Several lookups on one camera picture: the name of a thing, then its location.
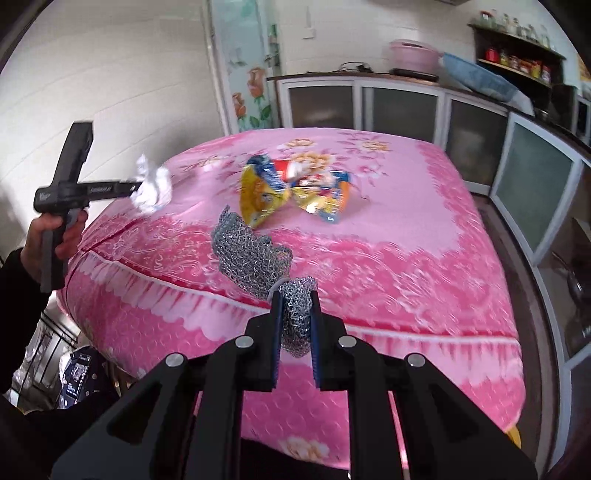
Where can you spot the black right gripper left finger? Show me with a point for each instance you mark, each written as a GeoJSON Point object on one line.
{"type": "Point", "coordinates": [182, 420]}

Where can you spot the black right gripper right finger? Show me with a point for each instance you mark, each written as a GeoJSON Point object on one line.
{"type": "Point", "coordinates": [406, 418]}

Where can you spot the white tissue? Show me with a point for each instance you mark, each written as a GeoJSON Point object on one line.
{"type": "Point", "coordinates": [155, 189]}

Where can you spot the silver mesh wrapper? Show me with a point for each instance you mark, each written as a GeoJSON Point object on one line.
{"type": "Point", "coordinates": [262, 268]}

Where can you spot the colourful snack wrapper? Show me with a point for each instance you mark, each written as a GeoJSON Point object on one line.
{"type": "Point", "coordinates": [268, 184]}

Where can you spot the white kitchen cabinet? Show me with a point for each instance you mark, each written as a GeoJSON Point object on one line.
{"type": "Point", "coordinates": [450, 174]}

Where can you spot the person's left hand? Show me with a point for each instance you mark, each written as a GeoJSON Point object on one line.
{"type": "Point", "coordinates": [39, 236]}

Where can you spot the steel pot in cabinet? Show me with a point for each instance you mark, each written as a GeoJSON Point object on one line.
{"type": "Point", "coordinates": [578, 290]}

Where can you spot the pink floral tablecloth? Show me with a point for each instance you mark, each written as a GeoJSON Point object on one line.
{"type": "Point", "coordinates": [142, 287]}

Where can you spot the floral glass door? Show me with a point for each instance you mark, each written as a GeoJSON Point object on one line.
{"type": "Point", "coordinates": [243, 36]}

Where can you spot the blue plastic basin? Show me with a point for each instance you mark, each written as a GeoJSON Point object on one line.
{"type": "Point", "coordinates": [479, 79]}

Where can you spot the pink rice cooker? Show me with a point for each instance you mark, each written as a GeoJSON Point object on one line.
{"type": "Point", "coordinates": [415, 59]}

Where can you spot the dark wooden spice shelf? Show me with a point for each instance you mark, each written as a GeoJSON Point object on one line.
{"type": "Point", "coordinates": [518, 53]}

